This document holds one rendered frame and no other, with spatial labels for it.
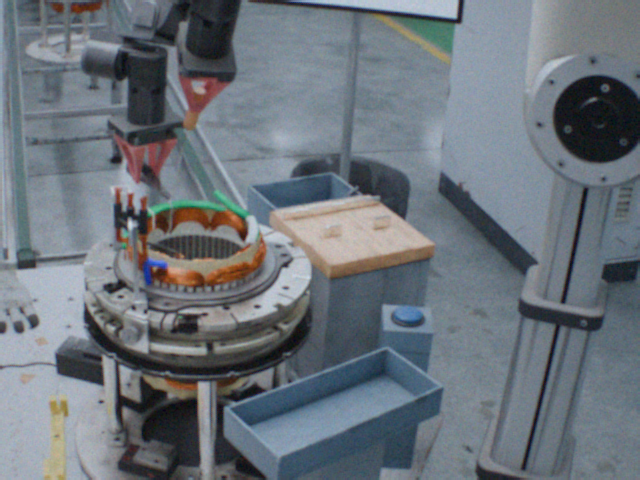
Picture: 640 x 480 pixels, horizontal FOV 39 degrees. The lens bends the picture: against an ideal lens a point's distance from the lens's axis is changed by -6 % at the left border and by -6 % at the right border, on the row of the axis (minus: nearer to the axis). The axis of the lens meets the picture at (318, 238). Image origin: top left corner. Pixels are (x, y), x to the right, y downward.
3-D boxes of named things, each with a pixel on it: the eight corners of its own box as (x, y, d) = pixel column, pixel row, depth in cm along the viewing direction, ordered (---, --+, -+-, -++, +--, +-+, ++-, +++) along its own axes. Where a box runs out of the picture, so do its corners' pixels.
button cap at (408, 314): (394, 323, 132) (395, 317, 131) (393, 309, 135) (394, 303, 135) (422, 325, 132) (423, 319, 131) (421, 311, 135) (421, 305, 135)
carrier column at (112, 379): (107, 429, 141) (98, 316, 132) (122, 427, 142) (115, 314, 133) (110, 439, 139) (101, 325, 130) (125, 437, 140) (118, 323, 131)
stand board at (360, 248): (269, 224, 156) (269, 211, 155) (368, 207, 164) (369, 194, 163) (329, 280, 140) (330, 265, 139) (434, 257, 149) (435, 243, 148)
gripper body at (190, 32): (181, 81, 110) (191, 31, 105) (177, 33, 116) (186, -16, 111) (235, 84, 112) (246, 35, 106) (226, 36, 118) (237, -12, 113)
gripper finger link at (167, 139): (115, 176, 139) (115, 118, 135) (155, 167, 143) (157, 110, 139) (134, 194, 135) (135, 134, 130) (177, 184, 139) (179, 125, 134)
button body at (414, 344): (365, 467, 141) (383, 330, 130) (365, 439, 148) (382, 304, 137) (410, 469, 141) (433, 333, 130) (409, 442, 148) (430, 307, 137)
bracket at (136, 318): (131, 339, 121) (130, 305, 118) (155, 347, 120) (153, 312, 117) (124, 346, 119) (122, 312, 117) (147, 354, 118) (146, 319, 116)
